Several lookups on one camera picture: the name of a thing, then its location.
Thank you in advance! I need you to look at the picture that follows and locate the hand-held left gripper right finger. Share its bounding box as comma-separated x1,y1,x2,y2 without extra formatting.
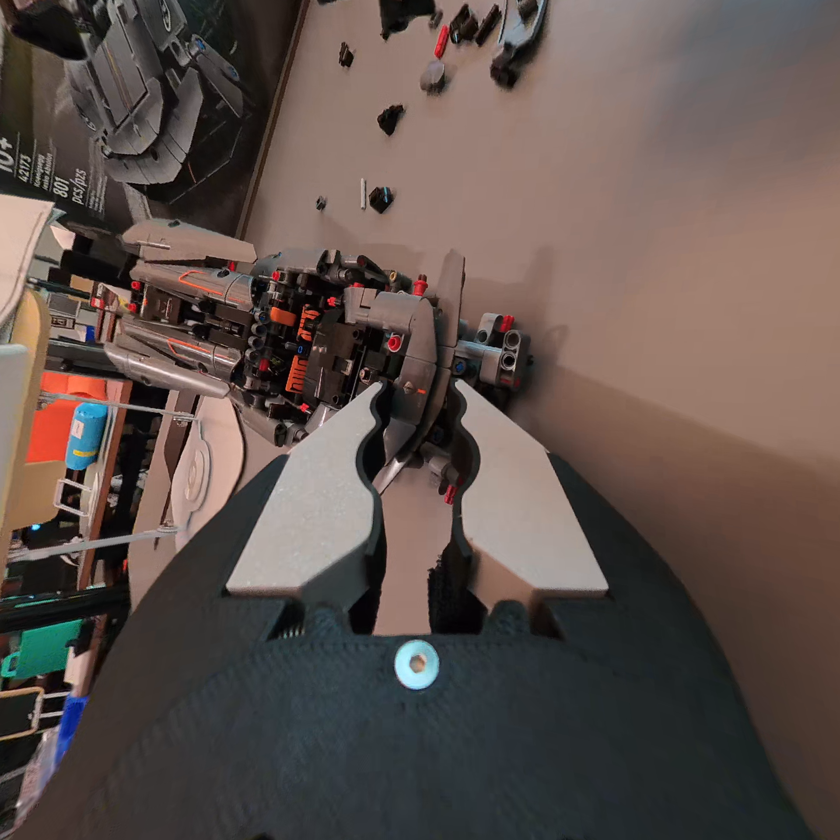
446,379,611,611

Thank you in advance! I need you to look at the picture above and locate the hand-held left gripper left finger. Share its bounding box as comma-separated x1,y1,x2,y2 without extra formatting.
226,381,395,611

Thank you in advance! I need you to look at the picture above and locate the grey lego car model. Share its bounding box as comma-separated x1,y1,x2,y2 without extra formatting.
101,220,532,506

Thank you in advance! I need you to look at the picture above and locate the grey curved lego panel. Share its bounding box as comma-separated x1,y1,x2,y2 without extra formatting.
489,0,549,89

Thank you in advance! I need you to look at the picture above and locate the black lego set box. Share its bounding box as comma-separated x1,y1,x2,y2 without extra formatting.
0,0,309,227

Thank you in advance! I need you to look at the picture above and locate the white sticker sheet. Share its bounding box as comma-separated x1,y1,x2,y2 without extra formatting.
164,394,247,536

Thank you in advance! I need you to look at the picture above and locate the thin metal rod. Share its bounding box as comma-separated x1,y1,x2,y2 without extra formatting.
39,394,198,421
0,528,178,562

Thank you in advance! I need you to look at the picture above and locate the blue can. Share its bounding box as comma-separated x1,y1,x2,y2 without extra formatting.
66,402,108,471

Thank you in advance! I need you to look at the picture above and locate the black metal bar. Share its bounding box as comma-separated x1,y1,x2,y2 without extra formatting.
0,586,130,632

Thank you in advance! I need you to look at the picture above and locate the orange box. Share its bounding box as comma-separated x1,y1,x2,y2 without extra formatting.
29,371,132,463

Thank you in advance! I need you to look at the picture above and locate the green plastic object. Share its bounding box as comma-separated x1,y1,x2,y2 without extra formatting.
0,620,83,681

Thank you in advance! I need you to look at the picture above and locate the beige object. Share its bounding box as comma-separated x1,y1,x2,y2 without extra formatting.
0,292,52,546

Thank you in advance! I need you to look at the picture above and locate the white paper sheet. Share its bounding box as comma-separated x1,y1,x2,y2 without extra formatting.
0,197,56,322

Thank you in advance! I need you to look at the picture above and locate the black phone yellow frame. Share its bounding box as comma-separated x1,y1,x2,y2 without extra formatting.
0,686,46,741

